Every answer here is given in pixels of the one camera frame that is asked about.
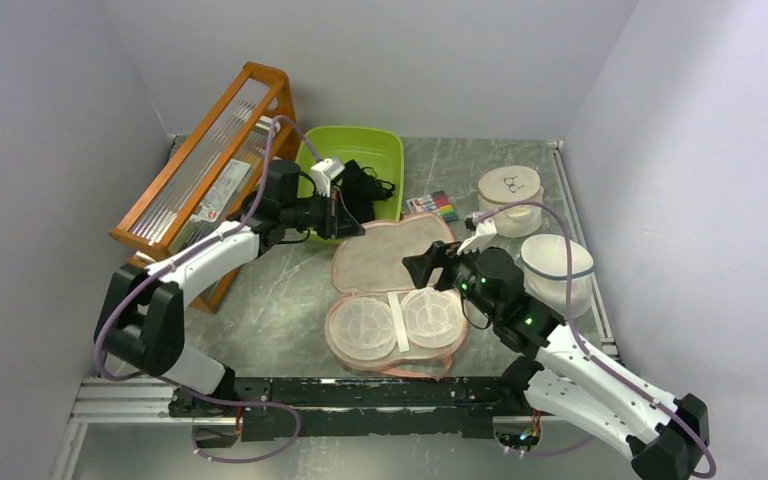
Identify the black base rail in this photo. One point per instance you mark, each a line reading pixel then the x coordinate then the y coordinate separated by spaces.
pixel 470 406

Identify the floral mesh laundry bag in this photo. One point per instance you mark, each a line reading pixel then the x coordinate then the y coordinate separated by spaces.
pixel 383 324

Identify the wooden rack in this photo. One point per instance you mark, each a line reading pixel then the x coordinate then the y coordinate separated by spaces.
pixel 236 127

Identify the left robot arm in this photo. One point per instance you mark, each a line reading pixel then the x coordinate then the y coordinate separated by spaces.
pixel 142 318

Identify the marker pen pack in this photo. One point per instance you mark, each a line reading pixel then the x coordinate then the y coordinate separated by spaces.
pixel 437 202

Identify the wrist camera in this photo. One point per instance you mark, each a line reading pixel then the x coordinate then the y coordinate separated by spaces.
pixel 482 232
pixel 324 174

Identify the white cylindrical mesh bag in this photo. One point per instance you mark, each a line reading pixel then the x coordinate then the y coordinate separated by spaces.
pixel 506 185

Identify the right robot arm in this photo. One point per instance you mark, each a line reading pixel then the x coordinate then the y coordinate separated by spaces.
pixel 559 372

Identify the booklet in rack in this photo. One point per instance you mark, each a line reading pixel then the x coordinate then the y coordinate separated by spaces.
pixel 221 192

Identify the white round mesh bag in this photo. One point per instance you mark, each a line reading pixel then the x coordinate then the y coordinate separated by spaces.
pixel 544 259

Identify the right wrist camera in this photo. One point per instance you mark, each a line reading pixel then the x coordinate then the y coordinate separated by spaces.
pixel 482 232

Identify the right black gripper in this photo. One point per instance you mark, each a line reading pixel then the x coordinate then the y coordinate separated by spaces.
pixel 422 266

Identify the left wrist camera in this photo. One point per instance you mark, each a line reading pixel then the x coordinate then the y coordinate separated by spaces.
pixel 324 174

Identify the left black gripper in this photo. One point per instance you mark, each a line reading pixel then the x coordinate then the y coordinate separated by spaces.
pixel 338 221

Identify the black lace bra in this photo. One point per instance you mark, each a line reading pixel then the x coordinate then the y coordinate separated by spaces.
pixel 361 188

